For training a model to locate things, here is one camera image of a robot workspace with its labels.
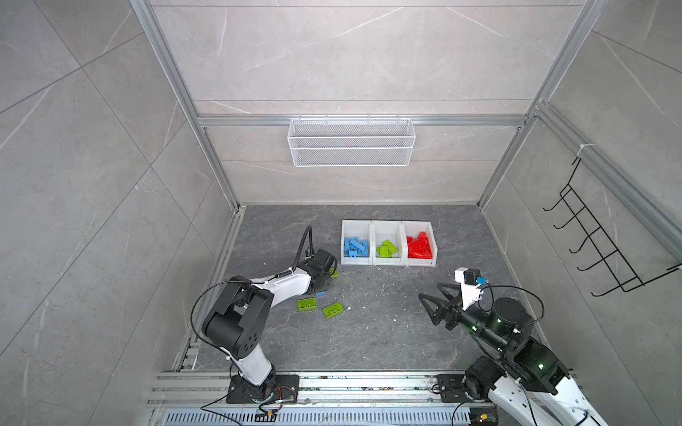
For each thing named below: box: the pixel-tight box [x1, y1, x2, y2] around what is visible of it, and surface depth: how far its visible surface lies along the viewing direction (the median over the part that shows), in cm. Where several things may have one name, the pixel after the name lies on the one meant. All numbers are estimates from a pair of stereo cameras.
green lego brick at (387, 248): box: [377, 239, 398, 258], surface depth 105 cm
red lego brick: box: [406, 236, 419, 259], surface depth 100 cm
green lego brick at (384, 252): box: [375, 244, 393, 259], surface depth 103 cm
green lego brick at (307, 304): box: [297, 298, 318, 312], surface depth 90 cm
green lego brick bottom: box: [323, 301, 345, 320], surface depth 90 cm
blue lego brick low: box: [356, 239, 370, 258], surface depth 100 cm
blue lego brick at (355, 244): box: [348, 236, 366, 252], surface depth 102 cm
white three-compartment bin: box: [341, 219, 438, 267], surface depth 102 cm
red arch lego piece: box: [412, 230, 433, 260], surface depth 101 cm
